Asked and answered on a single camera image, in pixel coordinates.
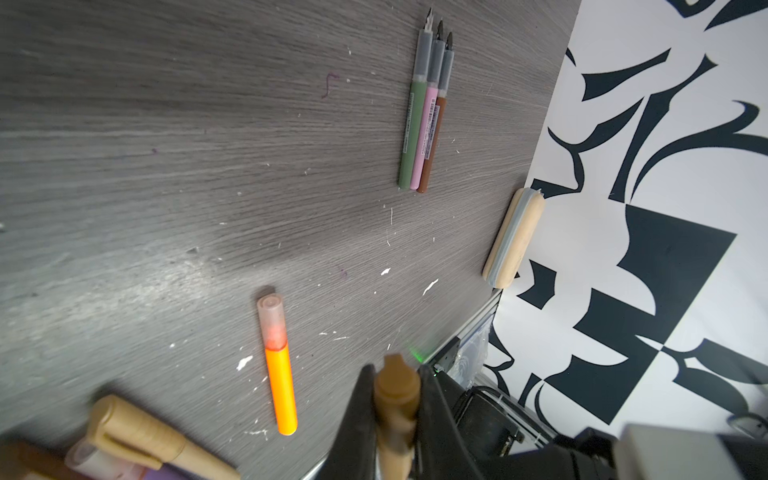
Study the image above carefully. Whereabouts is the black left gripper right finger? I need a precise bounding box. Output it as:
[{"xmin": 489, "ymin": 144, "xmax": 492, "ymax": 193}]
[{"xmin": 413, "ymin": 365, "xmax": 484, "ymax": 480}]

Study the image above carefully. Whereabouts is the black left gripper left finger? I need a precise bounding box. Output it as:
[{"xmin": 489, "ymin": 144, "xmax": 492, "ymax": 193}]
[{"xmin": 316, "ymin": 364, "xmax": 377, "ymax": 480}]

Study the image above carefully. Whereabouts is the gold tan capped pen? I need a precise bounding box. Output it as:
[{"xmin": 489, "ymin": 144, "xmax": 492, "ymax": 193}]
[{"xmin": 374, "ymin": 354, "xmax": 421, "ymax": 479}]

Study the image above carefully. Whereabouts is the brown capped cream pen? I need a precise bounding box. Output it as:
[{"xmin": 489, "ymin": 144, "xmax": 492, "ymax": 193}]
[{"xmin": 1, "ymin": 443, "xmax": 82, "ymax": 480}]

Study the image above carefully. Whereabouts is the brown pen with pink cap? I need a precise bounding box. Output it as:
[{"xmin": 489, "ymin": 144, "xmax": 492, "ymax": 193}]
[{"xmin": 417, "ymin": 33, "xmax": 454, "ymax": 193}]

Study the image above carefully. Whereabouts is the pink fountain pen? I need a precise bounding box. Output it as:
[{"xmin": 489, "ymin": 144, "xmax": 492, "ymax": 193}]
[{"xmin": 409, "ymin": 20, "xmax": 446, "ymax": 190}]

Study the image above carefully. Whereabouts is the green fountain pen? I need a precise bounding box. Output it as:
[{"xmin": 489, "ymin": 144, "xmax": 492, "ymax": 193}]
[{"xmin": 398, "ymin": 8, "xmax": 434, "ymax": 190}]

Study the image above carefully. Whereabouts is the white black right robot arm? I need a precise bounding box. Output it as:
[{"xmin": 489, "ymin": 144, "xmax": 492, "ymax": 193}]
[{"xmin": 441, "ymin": 380, "xmax": 767, "ymax": 479}]

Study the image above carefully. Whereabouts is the orange highlighter pen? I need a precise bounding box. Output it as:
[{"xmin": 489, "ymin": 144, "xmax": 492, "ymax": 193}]
[{"xmin": 257, "ymin": 293, "xmax": 298, "ymax": 436}]

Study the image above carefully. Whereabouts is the purple highlighter pen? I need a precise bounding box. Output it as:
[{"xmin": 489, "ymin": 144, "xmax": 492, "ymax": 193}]
[{"xmin": 65, "ymin": 439, "xmax": 186, "ymax": 480}]

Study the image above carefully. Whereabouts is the beige foam block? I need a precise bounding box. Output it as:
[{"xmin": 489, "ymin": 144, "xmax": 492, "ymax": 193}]
[{"xmin": 482, "ymin": 188, "xmax": 545, "ymax": 289}]

